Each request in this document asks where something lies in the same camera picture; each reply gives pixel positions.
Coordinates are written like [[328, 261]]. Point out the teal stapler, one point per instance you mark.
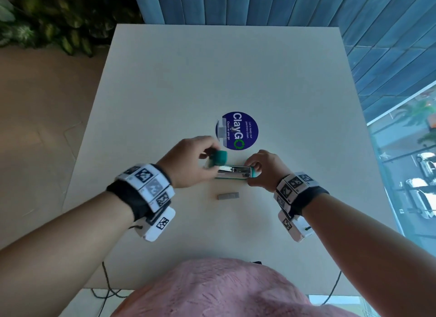
[[233, 172]]

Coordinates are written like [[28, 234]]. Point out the person's left fingers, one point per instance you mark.
[[208, 146]]

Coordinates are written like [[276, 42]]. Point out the person's right fingers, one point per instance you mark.
[[253, 159]]

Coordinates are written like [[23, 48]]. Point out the person's left hand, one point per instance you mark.
[[184, 163]]

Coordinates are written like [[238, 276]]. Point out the outdoor palm plants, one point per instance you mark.
[[420, 117]]

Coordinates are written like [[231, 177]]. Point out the person's left forearm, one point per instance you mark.
[[61, 248]]

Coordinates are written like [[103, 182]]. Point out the pink fuzzy sweater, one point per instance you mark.
[[218, 289]]

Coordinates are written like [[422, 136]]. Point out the grey staple strip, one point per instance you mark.
[[228, 196]]

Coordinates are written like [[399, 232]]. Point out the person's right hand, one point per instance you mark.
[[270, 172]]

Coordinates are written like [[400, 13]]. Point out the black wristband with marker tiles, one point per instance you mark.
[[146, 189], [294, 190]]

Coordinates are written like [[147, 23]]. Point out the person's right forearm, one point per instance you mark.
[[371, 255]]

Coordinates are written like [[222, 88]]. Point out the green leafy plant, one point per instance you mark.
[[61, 17]]

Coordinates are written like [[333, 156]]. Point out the round blue sticker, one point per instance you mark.
[[243, 127]]

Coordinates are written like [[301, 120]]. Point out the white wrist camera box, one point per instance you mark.
[[295, 229], [158, 224]]

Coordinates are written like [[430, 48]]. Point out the white car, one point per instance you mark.
[[420, 197], [427, 164]]

